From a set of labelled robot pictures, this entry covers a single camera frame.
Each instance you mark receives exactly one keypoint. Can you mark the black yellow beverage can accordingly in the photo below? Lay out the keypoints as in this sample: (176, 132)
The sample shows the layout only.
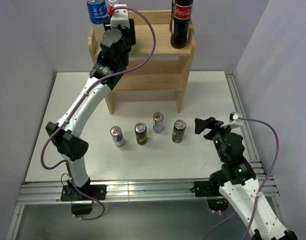
(140, 130)

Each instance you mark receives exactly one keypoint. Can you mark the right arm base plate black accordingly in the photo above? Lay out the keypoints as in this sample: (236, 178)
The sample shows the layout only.
(206, 188)

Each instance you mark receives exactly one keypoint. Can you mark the water bottle blue label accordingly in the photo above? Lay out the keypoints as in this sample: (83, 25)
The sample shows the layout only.
(98, 13)

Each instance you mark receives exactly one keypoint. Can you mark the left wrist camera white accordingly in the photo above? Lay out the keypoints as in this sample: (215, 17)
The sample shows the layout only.
(120, 16)

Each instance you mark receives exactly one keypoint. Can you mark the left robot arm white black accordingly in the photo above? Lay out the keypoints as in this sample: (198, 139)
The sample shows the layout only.
(111, 65)

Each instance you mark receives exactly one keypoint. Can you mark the wooden two-tier shelf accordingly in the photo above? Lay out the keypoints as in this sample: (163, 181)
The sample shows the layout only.
(168, 69)

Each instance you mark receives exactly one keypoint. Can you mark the Coca-Cola bottle red label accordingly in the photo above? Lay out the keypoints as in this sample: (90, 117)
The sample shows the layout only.
(181, 11)

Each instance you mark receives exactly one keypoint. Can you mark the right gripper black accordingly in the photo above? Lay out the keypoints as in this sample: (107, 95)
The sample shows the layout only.
(214, 125)

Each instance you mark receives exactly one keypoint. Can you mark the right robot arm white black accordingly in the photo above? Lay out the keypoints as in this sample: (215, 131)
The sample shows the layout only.
(237, 182)

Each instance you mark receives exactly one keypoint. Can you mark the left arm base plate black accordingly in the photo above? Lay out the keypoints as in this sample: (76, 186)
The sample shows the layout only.
(69, 193)

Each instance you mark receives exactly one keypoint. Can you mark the small water bottle blue cap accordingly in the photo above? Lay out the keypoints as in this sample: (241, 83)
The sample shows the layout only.
(111, 4)

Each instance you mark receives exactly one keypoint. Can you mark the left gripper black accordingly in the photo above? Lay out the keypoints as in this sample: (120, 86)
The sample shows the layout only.
(129, 31)

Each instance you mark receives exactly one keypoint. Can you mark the aluminium rail frame front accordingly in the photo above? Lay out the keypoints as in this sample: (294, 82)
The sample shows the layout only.
(47, 193)

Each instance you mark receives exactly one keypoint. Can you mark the silver slim beverage can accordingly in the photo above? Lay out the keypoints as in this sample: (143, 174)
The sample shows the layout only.
(158, 119)

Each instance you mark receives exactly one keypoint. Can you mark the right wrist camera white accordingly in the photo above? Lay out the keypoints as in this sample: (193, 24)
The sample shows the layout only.
(235, 121)

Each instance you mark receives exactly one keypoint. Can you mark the dark green beverage can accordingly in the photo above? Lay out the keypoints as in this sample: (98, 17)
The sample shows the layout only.
(179, 128)

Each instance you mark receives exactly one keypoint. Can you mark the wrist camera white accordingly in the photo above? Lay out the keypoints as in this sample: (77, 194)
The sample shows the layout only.
(235, 121)
(120, 16)

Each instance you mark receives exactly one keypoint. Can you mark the blue silver energy drink can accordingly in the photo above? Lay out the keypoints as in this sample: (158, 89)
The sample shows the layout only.
(117, 135)

